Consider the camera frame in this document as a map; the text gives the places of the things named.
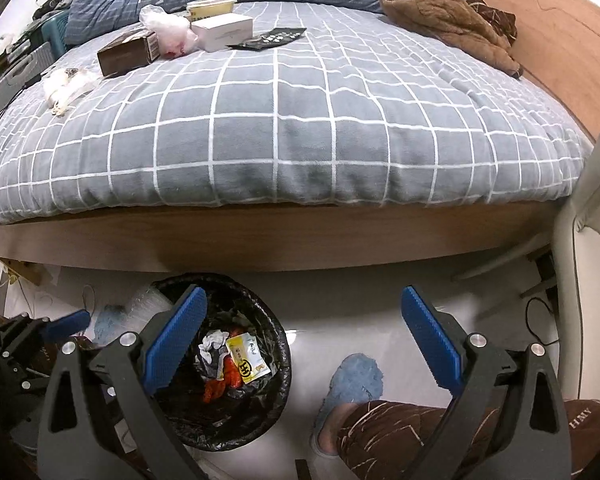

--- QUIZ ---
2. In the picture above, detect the yellow and white packet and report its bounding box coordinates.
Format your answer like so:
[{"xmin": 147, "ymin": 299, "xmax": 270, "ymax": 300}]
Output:
[{"xmin": 225, "ymin": 332, "xmax": 271, "ymax": 386}]

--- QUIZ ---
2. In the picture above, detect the bed with grey checked sheet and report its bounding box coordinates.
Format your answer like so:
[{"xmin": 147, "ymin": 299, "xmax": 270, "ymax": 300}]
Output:
[{"xmin": 0, "ymin": 0, "xmax": 596, "ymax": 273}]

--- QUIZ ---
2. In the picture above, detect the clear plastic bag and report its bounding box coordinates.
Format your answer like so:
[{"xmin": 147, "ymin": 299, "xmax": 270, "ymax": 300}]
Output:
[{"xmin": 140, "ymin": 5, "xmax": 201, "ymax": 56}]

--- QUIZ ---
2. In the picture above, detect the red plastic bag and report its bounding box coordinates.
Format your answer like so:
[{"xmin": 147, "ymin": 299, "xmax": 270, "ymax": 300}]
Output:
[{"xmin": 202, "ymin": 327, "xmax": 246, "ymax": 403}]

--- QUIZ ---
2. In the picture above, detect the yellow yogurt cup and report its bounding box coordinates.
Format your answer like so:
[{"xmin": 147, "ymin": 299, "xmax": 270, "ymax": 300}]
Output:
[{"xmin": 186, "ymin": 0, "xmax": 238, "ymax": 23}]

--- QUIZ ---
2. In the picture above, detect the teal suitcase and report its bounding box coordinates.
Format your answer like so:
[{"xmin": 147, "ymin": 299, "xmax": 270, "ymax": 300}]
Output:
[{"xmin": 42, "ymin": 12, "xmax": 73, "ymax": 53}]

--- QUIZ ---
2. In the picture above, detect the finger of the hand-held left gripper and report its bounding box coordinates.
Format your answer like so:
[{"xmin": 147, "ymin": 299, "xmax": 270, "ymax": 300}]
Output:
[{"xmin": 0, "ymin": 309, "xmax": 92, "ymax": 356}]

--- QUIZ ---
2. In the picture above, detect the trash bin with black liner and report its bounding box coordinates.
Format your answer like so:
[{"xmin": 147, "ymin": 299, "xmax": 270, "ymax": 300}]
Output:
[{"xmin": 147, "ymin": 272, "xmax": 292, "ymax": 453}]

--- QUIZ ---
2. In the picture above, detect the thin black cable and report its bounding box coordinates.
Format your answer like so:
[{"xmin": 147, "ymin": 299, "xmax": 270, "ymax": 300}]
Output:
[{"xmin": 524, "ymin": 294, "xmax": 558, "ymax": 348}]

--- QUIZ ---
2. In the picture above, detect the white tissue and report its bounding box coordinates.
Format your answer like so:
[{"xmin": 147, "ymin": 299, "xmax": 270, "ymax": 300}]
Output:
[{"xmin": 197, "ymin": 330, "xmax": 229, "ymax": 367}]

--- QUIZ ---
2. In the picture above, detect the small white box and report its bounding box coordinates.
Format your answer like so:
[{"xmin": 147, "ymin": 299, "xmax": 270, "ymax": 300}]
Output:
[{"xmin": 191, "ymin": 14, "xmax": 255, "ymax": 53}]

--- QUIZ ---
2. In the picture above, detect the white chair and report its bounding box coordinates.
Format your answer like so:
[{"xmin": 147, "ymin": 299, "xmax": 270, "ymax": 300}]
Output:
[{"xmin": 552, "ymin": 30, "xmax": 600, "ymax": 406}]

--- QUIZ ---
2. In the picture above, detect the dark clutter pile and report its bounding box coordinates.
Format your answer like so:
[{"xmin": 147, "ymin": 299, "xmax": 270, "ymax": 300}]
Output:
[{"xmin": 32, "ymin": 0, "xmax": 73, "ymax": 23}]

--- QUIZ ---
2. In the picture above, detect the person's right leg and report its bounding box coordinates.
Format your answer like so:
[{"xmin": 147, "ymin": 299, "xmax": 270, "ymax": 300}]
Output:
[{"xmin": 332, "ymin": 399, "xmax": 600, "ymax": 480}]

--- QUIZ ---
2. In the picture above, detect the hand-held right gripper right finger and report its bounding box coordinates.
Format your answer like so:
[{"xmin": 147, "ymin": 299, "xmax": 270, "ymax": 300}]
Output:
[{"xmin": 401, "ymin": 285, "xmax": 573, "ymax": 480}]

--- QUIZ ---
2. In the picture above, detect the blue fuzzy slipper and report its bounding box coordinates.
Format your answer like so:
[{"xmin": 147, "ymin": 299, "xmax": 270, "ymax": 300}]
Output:
[
  {"xmin": 310, "ymin": 353, "xmax": 383, "ymax": 456},
  {"xmin": 94, "ymin": 305, "xmax": 131, "ymax": 346}
]

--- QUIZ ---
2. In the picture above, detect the black patterned packet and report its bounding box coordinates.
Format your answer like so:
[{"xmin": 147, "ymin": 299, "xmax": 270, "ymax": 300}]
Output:
[{"xmin": 227, "ymin": 27, "xmax": 307, "ymax": 52}]

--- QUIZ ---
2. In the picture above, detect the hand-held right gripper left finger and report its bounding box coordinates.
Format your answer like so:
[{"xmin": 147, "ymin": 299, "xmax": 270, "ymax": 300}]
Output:
[{"xmin": 37, "ymin": 284, "xmax": 207, "ymax": 480}]

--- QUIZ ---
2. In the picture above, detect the wooden headboard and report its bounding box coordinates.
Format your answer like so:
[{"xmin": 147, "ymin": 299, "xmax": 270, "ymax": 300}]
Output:
[{"xmin": 472, "ymin": 0, "xmax": 600, "ymax": 143}]

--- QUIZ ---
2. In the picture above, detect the brown fleece jacket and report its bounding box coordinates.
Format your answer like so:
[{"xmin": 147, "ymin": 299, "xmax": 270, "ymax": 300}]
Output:
[{"xmin": 380, "ymin": 0, "xmax": 523, "ymax": 78}]

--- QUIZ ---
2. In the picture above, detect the clear drawstring pouch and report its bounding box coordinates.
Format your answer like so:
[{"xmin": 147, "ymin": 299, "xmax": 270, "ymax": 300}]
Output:
[{"xmin": 50, "ymin": 85, "xmax": 93, "ymax": 116}]

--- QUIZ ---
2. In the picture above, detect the dark brown cookie box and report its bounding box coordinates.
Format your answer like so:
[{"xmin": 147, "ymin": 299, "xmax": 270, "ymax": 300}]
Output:
[{"xmin": 97, "ymin": 30, "xmax": 158, "ymax": 78}]

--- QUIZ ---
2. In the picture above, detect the grey suitcase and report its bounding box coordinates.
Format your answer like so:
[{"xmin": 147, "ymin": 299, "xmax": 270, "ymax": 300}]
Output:
[{"xmin": 0, "ymin": 42, "xmax": 56, "ymax": 126}]

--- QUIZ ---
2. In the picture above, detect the dark brown patterned cloth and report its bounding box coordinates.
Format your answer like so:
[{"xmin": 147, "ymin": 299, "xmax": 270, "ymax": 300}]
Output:
[{"xmin": 467, "ymin": 0, "xmax": 518, "ymax": 41}]

